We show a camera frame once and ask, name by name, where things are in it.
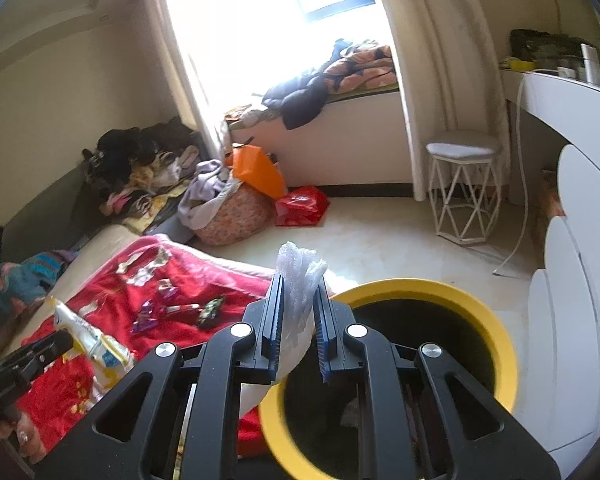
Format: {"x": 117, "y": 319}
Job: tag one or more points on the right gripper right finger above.
{"x": 427, "y": 418}

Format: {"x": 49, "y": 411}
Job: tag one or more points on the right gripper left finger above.
{"x": 178, "y": 409}

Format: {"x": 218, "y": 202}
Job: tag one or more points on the white yellow snack wrapper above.
{"x": 110, "y": 360}

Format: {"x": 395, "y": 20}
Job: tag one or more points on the floral laundry basket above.
{"x": 244, "y": 213}

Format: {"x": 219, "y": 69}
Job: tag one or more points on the lilac white clothes in basket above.
{"x": 212, "y": 185}

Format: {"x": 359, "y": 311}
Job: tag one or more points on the white scalloped cabinet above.
{"x": 563, "y": 376}

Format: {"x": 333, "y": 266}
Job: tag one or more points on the purple clear candy wrapper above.
{"x": 156, "y": 308}

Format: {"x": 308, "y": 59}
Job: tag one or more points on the window with dark frame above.
{"x": 238, "y": 49}

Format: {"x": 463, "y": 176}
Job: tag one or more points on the red floral blanket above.
{"x": 110, "y": 301}

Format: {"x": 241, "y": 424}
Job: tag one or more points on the pile of clothes on bed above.
{"x": 139, "y": 174}

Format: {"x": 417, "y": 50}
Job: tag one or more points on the person's hand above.
{"x": 29, "y": 440}

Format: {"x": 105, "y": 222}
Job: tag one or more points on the red plastic bag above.
{"x": 302, "y": 207}

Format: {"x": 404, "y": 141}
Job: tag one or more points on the dark blue jacket on sill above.
{"x": 300, "y": 100}

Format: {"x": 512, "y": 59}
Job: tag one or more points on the white dressing table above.
{"x": 545, "y": 113}

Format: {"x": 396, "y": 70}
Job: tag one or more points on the orange patterned quilt on sill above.
{"x": 364, "y": 67}

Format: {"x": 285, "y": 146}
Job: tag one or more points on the teal patterned garment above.
{"x": 25, "y": 285}

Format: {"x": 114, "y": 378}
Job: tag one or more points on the beige bed sheet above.
{"x": 91, "y": 257}

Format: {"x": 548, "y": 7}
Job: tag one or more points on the white wire frame stool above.
{"x": 464, "y": 186}

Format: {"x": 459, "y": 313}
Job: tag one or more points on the dark green snack wrapper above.
{"x": 208, "y": 313}

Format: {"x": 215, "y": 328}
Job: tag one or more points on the orange paper bag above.
{"x": 251, "y": 165}

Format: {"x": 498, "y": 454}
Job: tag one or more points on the red long snack wrapper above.
{"x": 181, "y": 308}

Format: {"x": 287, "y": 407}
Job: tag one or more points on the yellow rimmed black trash bin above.
{"x": 301, "y": 417}

